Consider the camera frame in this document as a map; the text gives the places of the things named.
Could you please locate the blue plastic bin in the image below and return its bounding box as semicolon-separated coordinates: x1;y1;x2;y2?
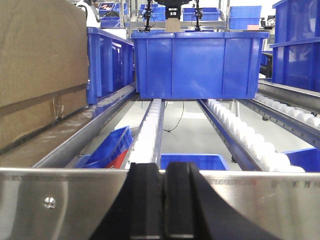
131;31;268;100
86;27;134;105

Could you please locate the stacked blue bins right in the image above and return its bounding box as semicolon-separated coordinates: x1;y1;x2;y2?
271;0;320;92

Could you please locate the white roller track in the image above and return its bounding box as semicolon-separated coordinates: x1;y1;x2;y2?
198;99;305;173
240;94;320;149
121;98;165;170

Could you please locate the black cable on floor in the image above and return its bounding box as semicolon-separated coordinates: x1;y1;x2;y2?
162;100;185;133

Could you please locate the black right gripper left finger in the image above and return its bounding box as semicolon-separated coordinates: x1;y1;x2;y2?
90;163;161;240

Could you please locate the white roller track right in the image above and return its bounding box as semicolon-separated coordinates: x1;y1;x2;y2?
240;94;320;149

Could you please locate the steel lane divider left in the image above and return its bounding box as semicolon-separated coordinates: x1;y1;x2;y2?
33;83;136;168

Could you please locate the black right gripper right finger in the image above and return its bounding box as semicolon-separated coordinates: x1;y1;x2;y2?
164;162;277;240

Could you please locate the blue plastic bin left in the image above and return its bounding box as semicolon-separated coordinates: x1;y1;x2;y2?
86;27;134;105

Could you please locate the white roller track left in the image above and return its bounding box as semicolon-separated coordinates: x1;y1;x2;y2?
121;98;165;170

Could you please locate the blue bin lower right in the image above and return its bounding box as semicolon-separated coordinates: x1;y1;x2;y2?
283;147;320;173

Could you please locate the tilted blue bin lower left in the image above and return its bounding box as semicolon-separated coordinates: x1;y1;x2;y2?
74;126;133;169

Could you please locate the white roller track middle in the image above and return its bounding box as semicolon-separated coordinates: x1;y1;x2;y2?
198;99;305;173

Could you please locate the blue plastic bin centre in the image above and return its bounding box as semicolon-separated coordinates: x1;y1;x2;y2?
131;31;268;100

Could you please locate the stainless steel shelf front rail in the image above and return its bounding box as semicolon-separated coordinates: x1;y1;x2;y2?
0;168;320;240

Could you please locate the blue bin lower centre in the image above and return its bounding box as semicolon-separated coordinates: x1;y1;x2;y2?
160;153;229;171

